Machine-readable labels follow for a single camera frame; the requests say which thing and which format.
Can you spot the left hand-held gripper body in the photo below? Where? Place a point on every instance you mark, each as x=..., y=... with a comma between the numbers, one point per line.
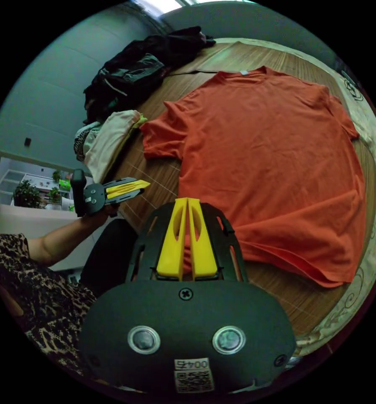
x=94, y=197

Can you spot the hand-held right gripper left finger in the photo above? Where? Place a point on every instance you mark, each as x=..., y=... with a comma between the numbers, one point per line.
x=168, y=249

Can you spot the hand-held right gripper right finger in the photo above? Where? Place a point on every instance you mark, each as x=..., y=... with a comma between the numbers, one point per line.
x=205, y=252

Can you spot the person's left forearm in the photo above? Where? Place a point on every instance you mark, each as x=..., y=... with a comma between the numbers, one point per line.
x=58, y=240

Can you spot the orange t-shirt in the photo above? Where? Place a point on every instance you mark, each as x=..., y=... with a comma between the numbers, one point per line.
x=263, y=164

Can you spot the person's left hand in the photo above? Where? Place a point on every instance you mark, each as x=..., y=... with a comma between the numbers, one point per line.
x=96, y=217

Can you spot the green potted plant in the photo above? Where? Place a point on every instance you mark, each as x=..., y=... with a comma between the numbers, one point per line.
x=26, y=194

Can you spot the pile of clothes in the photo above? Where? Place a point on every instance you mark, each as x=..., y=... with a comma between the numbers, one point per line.
x=125, y=79

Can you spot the person's body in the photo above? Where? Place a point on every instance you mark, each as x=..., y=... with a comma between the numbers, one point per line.
x=33, y=300

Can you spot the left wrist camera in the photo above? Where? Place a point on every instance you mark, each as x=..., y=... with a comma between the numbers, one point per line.
x=77, y=192

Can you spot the window with white frame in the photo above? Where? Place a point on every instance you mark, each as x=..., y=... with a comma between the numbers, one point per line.
x=33, y=176

